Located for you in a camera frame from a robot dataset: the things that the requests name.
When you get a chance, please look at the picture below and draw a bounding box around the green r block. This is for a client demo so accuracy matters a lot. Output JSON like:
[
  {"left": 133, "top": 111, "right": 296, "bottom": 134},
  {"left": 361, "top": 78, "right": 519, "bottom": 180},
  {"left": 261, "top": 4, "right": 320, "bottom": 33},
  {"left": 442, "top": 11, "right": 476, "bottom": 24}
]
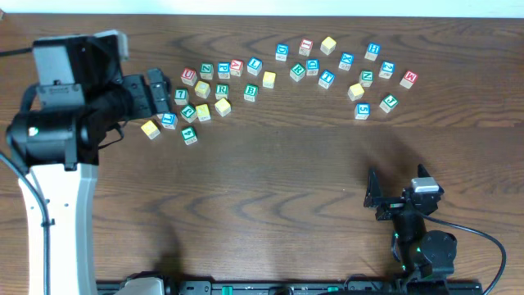
[
  {"left": 215, "top": 84, "right": 229, "bottom": 100},
  {"left": 290, "top": 62, "right": 306, "bottom": 82}
]

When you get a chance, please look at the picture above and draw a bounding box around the yellow O block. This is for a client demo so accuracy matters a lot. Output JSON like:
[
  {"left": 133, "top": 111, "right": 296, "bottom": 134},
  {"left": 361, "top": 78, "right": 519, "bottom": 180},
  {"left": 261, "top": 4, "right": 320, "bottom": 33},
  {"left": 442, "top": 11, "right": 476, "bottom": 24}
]
[{"left": 263, "top": 71, "right": 276, "bottom": 89}]

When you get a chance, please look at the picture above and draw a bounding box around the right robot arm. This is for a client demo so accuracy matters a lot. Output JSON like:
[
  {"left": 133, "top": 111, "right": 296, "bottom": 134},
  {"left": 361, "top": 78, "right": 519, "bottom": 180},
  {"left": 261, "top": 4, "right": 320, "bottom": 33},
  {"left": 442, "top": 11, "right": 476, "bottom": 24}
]
[{"left": 364, "top": 165, "right": 457, "bottom": 294}]

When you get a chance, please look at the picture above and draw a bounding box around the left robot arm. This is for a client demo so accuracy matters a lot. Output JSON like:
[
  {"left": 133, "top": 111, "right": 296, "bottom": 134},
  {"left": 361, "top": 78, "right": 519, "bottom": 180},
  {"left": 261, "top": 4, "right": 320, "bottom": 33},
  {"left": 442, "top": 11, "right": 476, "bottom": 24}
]
[{"left": 4, "top": 30, "right": 171, "bottom": 294}]

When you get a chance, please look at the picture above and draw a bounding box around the blue L block lower left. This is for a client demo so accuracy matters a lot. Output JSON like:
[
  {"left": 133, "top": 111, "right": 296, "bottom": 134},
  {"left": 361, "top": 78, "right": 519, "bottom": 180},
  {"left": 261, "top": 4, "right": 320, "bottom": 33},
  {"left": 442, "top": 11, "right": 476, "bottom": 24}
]
[{"left": 161, "top": 113, "right": 178, "bottom": 129}]

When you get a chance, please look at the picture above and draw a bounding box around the blue l block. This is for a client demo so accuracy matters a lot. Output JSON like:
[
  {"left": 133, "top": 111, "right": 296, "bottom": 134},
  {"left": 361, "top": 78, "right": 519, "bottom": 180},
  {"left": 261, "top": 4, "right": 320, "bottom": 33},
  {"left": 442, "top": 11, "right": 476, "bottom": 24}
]
[
  {"left": 246, "top": 57, "right": 263, "bottom": 76},
  {"left": 161, "top": 113, "right": 178, "bottom": 129}
]

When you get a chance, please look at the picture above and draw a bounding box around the green 7 block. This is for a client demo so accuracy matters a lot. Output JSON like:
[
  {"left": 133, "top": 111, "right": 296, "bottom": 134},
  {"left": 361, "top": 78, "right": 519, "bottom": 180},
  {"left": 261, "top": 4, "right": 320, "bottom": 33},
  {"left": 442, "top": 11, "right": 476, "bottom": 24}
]
[{"left": 174, "top": 88, "right": 189, "bottom": 106}]

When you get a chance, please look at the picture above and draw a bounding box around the yellow block far left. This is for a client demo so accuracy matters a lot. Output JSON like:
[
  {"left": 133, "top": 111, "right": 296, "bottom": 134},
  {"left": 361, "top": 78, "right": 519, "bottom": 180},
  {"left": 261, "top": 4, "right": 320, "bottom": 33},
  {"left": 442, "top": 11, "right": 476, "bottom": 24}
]
[{"left": 141, "top": 120, "right": 160, "bottom": 140}]

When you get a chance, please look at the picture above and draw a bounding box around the green tilted letter block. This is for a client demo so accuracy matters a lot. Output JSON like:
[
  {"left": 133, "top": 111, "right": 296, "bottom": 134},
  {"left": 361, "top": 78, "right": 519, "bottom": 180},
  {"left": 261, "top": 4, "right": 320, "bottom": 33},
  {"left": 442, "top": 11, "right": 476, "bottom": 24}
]
[{"left": 180, "top": 104, "right": 197, "bottom": 123}]

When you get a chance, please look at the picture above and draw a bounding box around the red U block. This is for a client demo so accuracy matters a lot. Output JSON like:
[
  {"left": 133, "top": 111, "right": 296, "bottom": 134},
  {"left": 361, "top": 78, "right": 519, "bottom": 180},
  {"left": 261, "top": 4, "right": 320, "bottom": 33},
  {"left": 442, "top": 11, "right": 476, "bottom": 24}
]
[{"left": 180, "top": 67, "right": 198, "bottom": 86}]

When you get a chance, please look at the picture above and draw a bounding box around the yellow block upper left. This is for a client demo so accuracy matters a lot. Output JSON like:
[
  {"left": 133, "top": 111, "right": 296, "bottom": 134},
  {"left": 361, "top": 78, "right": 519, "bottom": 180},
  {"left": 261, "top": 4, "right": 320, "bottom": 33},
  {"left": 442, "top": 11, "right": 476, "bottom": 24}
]
[{"left": 195, "top": 80, "right": 210, "bottom": 99}]

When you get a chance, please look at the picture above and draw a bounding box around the green 4 block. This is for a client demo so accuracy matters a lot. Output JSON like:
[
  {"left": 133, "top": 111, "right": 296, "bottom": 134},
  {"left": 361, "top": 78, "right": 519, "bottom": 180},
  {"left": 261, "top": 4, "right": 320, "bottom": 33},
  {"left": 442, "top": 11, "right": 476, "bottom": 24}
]
[{"left": 181, "top": 126, "right": 198, "bottom": 145}]

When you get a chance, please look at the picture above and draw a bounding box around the yellow block beside green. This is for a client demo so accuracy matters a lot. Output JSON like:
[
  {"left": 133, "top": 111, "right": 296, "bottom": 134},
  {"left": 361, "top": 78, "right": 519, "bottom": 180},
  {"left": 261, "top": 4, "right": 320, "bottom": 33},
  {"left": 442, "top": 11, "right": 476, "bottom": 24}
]
[{"left": 196, "top": 104, "right": 211, "bottom": 122}]

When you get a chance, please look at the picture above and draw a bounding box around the green Z block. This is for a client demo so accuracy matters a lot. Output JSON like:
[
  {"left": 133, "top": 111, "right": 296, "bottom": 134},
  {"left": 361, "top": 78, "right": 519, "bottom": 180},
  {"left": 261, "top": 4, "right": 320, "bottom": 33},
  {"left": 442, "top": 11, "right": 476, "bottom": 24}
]
[{"left": 200, "top": 62, "right": 214, "bottom": 80}]

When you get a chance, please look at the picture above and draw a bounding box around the yellow S block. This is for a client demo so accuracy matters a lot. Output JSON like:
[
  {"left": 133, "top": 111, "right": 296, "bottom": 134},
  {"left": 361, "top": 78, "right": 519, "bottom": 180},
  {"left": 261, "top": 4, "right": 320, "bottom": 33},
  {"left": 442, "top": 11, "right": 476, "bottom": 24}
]
[{"left": 215, "top": 98, "right": 232, "bottom": 117}]

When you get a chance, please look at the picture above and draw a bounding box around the green J block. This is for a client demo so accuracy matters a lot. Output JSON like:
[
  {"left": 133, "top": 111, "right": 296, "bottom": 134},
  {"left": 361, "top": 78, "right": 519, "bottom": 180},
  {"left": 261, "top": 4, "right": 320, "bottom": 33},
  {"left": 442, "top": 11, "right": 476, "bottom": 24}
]
[{"left": 379, "top": 94, "right": 399, "bottom": 113}]

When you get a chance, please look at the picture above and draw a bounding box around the blue P block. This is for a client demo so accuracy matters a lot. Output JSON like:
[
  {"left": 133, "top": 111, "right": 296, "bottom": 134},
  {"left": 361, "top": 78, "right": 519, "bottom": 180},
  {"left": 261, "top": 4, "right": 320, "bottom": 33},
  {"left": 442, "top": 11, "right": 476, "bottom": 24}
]
[{"left": 217, "top": 62, "right": 231, "bottom": 79}]

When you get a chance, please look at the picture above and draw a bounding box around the blue 5 block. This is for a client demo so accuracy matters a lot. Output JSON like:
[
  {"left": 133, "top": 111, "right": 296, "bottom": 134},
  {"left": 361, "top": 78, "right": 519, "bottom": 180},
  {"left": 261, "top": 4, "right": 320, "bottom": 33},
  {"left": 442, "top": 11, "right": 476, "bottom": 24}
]
[{"left": 355, "top": 103, "right": 371, "bottom": 120}]

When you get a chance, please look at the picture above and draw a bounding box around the red A block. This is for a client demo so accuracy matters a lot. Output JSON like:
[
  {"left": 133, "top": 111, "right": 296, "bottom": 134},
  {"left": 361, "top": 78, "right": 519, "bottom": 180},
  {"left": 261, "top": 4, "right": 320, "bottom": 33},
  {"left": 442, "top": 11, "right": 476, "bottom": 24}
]
[{"left": 230, "top": 59, "right": 244, "bottom": 77}]

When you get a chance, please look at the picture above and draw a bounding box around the red M block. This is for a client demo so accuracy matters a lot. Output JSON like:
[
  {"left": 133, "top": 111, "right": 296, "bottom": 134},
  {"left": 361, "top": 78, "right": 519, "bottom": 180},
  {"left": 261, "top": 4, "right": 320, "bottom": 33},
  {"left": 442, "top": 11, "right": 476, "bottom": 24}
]
[{"left": 400, "top": 70, "right": 418, "bottom": 89}]

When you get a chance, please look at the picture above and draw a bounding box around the green B block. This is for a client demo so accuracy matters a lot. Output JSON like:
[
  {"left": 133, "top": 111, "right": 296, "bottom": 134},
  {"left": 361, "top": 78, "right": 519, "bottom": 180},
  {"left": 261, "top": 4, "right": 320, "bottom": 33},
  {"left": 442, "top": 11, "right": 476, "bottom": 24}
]
[{"left": 244, "top": 84, "right": 259, "bottom": 102}]

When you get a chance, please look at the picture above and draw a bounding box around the yellow block right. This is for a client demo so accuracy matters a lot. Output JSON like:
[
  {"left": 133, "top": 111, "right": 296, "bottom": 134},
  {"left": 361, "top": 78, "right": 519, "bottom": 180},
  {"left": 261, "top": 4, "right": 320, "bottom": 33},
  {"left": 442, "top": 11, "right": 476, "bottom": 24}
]
[{"left": 348, "top": 84, "right": 365, "bottom": 101}]

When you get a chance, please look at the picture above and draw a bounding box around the green N block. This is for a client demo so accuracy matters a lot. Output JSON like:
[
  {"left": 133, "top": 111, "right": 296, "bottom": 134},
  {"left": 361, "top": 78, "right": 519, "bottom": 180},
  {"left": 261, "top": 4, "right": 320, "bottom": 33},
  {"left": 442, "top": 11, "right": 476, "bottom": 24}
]
[{"left": 359, "top": 70, "right": 373, "bottom": 88}]

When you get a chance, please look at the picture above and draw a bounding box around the blue 2 block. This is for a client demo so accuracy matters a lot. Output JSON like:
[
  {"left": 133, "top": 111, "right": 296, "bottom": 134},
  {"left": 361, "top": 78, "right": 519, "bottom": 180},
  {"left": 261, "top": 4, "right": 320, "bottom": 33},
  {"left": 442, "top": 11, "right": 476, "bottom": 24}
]
[{"left": 378, "top": 61, "right": 395, "bottom": 79}]

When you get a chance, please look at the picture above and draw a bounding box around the blue T block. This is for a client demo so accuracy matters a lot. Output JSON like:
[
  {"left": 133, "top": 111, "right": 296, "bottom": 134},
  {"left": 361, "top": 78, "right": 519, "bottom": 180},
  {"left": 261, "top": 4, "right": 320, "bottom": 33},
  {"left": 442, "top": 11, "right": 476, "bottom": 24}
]
[{"left": 318, "top": 70, "right": 336, "bottom": 89}]

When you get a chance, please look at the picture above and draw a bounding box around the blue H block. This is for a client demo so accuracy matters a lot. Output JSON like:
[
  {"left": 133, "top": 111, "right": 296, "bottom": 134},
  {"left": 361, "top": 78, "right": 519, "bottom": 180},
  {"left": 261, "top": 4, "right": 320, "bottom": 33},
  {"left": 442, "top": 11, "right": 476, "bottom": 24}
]
[{"left": 364, "top": 43, "right": 381, "bottom": 61}]

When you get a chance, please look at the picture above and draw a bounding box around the blue X block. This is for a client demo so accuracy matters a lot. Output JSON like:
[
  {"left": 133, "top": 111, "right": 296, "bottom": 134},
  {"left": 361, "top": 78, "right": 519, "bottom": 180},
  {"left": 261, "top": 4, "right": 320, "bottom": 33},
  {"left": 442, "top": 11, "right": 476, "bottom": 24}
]
[{"left": 338, "top": 52, "right": 354, "bottom": 71}]

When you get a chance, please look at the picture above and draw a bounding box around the blue D block top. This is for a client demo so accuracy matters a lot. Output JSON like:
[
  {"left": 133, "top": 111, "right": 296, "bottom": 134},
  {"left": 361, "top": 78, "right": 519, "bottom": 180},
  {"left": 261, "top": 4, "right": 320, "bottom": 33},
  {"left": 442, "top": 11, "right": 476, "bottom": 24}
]
[{"left": 275, "top": 43, "right": 289, "bottom": 61}]

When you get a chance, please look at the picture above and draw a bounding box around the blue d block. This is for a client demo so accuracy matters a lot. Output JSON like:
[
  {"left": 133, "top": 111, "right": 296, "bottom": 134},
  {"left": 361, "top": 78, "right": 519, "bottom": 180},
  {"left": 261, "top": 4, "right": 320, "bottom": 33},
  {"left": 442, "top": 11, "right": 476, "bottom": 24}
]
[
  {"left": 306, "top": 59, "right": 319, "bottom": 76},
  {"left": 275, "top": 43, "right": 289, "bottom": 61}
]

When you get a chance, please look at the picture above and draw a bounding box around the blue D block middle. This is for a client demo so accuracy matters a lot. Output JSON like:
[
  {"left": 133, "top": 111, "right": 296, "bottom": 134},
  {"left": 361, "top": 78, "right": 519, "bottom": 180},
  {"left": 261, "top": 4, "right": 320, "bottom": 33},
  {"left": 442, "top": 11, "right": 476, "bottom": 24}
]
[{"left": 306, "top": 59, "right": 319, "bottom": 76}]

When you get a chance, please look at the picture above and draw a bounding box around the yellow block top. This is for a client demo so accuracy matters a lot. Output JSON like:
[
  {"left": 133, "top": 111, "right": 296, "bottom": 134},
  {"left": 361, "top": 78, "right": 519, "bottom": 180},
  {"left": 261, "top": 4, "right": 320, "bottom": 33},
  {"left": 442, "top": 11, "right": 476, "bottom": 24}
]
[{"left": 320, "top": 36, "right": 337, "bottom": 56}]

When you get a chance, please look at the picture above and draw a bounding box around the red I block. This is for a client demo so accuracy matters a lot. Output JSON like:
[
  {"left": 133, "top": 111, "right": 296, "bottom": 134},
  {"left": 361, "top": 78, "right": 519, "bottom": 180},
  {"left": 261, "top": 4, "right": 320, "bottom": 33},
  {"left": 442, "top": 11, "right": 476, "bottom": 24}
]
[{"left": 299, "top": 39, "right": 314, "bottom": 57}]

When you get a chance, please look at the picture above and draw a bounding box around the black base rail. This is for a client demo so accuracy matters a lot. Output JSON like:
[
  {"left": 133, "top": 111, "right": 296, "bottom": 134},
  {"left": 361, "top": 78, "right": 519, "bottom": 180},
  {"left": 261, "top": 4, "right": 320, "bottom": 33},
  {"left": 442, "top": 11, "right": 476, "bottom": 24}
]
[{"left": 97, "top": 276, "right": 483, "bottom": 295}]

